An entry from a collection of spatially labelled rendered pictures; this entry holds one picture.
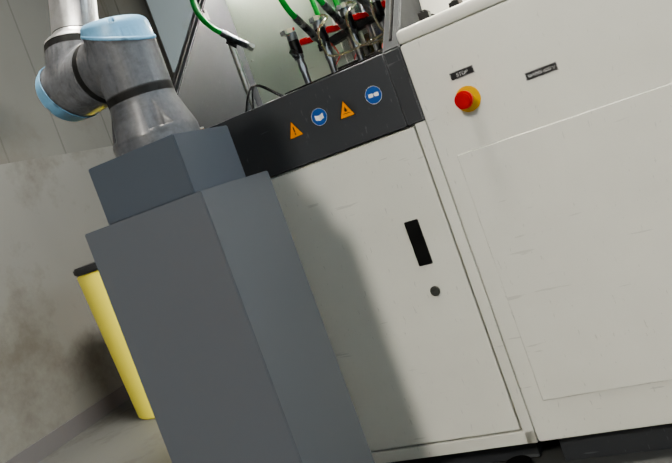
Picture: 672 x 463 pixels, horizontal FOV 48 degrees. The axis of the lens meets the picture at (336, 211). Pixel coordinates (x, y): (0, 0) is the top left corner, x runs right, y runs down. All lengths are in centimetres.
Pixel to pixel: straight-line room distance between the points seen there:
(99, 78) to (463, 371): 95
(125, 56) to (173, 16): 311
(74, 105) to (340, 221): 62
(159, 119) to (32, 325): 252
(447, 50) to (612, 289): 57
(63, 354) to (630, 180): 290
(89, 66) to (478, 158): 76
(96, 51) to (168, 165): 24
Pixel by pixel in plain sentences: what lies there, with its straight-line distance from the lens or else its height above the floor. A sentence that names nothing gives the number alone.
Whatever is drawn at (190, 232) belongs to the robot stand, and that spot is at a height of 74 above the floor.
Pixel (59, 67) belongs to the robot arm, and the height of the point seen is 109.
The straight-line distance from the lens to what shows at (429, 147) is 156.
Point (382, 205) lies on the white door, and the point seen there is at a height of 65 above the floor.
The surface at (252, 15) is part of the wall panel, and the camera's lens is 235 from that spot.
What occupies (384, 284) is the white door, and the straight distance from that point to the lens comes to 167.
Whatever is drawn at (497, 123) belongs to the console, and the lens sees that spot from 152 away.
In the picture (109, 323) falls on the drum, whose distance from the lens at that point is 338.
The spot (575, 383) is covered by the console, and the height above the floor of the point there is 18.
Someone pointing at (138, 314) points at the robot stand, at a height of 65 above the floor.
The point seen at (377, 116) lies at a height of 83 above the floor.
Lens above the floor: 77
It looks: 3 degrees down
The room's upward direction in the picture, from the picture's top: 20 degrees counter-clockwise
